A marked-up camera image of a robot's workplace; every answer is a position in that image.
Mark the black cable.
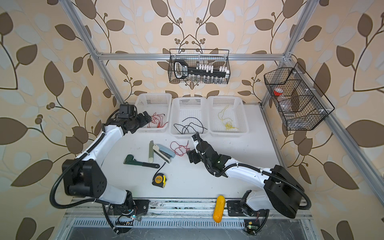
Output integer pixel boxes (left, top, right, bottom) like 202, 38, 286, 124
175, 121, 208, 135
173, 116, 208, 135

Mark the yellow cable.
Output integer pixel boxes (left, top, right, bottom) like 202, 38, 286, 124
217, 104, 240, 131

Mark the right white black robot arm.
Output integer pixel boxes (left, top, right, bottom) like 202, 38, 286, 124
187, 133, 312, 236

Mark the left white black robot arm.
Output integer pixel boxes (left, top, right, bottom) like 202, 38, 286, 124
50, 104, 152, 235

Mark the left white plastic basket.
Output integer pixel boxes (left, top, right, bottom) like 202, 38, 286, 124
135, 93, 172, 134

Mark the white plastic basket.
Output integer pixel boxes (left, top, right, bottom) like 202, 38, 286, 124
135, 93, 172, 134
208, 96, 249, 138
169, 97, 209, 139

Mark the green cylindrical marker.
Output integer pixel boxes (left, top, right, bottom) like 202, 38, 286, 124
149, 141, 154, 163

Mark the yellow black tape measure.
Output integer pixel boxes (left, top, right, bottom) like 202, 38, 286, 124
152, 173, 167, 188

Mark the middle white plastic basket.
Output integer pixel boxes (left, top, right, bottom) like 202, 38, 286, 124
169, 97, 209, 139

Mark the right white plastic basket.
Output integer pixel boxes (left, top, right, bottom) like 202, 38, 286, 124
208, 96, 249, 138

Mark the yellow corn toy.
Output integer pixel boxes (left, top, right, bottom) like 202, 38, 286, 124
213, 196, 226, 223

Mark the black socket tool set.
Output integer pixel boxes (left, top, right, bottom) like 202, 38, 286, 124
173, 60, 231, 79

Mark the red white item in basket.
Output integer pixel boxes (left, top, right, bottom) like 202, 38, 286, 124
273, 87, 284, 97

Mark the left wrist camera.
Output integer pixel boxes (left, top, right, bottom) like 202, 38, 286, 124
117, 104, 136, 119

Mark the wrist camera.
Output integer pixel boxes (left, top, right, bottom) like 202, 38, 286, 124
192, 132, 203, 152
117, 104, 136, 119

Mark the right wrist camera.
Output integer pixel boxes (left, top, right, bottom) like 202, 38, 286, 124
192, 132, 203, 152

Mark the back black wire basket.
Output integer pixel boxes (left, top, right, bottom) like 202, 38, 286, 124
168, 48, 231, 85

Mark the side black wire basket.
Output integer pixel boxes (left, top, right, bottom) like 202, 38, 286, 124
264, 63, 335, 131

